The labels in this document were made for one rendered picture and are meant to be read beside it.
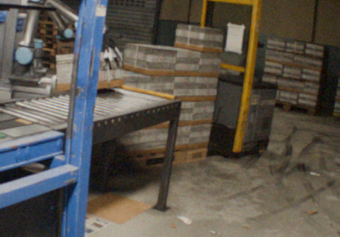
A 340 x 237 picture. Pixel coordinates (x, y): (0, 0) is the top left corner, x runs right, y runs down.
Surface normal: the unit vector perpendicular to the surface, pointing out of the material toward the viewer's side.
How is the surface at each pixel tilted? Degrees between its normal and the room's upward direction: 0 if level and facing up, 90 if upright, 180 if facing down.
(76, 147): 90
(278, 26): 90
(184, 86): 90
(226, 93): 90
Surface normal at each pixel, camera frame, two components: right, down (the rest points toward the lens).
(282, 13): -0.47, 0.06
